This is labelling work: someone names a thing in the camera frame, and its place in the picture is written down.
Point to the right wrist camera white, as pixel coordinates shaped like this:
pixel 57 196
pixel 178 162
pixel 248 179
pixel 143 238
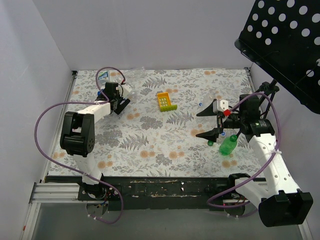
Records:
pixel 220 105

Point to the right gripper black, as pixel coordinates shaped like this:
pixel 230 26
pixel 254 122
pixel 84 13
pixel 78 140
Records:
pixel 220 122

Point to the clear bottle blue label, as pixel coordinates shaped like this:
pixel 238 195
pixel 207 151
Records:
pixel 131 94

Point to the yellow green toy basket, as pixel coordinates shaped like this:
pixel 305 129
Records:
pixel 164 102

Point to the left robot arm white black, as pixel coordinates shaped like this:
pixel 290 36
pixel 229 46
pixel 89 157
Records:
pixel 78 133

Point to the aluminium frame rail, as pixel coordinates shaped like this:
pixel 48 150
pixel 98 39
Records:
pixel 55 193

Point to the black perforated music stand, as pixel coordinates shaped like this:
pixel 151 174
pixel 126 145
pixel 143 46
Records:
pixel 283 38

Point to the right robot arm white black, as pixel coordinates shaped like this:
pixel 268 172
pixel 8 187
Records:
pixel 272 190

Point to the clear uncapped bottle right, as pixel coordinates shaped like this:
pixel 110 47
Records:
pixel 209 98

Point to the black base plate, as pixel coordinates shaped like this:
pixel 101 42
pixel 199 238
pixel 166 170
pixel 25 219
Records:
pixel 157 193

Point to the floral tablecloth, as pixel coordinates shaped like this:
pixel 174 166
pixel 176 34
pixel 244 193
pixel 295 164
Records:
pixel 142 141

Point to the bottle green white label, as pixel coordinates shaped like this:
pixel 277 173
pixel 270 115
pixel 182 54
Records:
pixel 103 77

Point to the crushed clear bottle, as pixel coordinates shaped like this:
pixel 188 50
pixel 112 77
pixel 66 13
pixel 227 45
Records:
pixel 135 74

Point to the green bottle cap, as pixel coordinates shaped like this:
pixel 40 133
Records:
pixel 210 143

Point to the green plastic bottle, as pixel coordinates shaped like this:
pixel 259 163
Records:
pixel 228 145

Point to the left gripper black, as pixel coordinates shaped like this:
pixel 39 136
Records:
pixel 122 105

